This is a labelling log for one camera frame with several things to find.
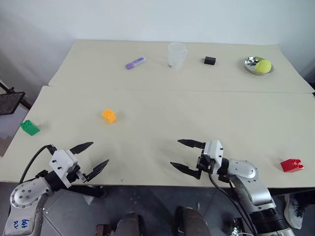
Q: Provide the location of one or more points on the black power adapter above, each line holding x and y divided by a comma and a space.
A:
209, 60

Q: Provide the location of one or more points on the beige paper table cover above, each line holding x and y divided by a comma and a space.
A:
157, 132
157, 78

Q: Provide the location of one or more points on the yellow tennis ball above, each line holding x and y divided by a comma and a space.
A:
263, 67

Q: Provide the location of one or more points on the white sneaker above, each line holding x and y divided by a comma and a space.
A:
294, 214

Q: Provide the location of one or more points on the red toy block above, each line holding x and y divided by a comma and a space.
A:
291, 166

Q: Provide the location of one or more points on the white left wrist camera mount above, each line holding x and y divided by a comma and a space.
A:
62, 161

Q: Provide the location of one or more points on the green toy block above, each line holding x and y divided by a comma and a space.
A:
30, 127

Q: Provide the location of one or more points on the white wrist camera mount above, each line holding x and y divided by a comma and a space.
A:
214, 152
62, 161

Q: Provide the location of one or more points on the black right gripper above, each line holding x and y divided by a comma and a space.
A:
204, 164

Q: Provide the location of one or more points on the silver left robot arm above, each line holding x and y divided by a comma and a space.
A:
27, 196

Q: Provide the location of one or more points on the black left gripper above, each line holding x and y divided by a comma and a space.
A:
72, 175

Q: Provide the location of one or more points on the shiny metal bowl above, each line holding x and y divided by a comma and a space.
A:
249, 64

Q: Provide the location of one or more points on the black mesh frame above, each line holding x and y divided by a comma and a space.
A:
9, 102

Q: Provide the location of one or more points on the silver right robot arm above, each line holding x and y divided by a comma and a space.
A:
251, 186

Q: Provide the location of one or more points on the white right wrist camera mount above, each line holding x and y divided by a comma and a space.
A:
214, 152

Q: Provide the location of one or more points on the clear plastic measuring cup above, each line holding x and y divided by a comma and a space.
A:
176, 57

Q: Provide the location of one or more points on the yellow toy block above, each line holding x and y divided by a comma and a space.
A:
109, 116

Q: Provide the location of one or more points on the purple highlighter pen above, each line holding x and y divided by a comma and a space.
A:
135, 63

